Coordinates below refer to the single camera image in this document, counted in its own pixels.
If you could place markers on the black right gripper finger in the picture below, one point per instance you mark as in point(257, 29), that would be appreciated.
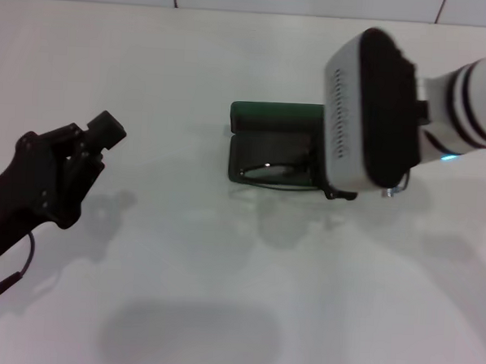
point(340, 195)

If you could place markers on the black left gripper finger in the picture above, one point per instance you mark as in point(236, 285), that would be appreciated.
point(107, 130)
point(82, 169)

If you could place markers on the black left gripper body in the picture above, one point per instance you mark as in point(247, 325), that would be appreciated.
point(22, 195)

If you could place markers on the black glasses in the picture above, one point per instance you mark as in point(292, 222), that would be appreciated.
point(268, 172)

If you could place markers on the green glasses case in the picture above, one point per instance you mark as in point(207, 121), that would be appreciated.
point(271, 110)

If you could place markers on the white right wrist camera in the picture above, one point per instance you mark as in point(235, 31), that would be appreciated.
point(344, 114)

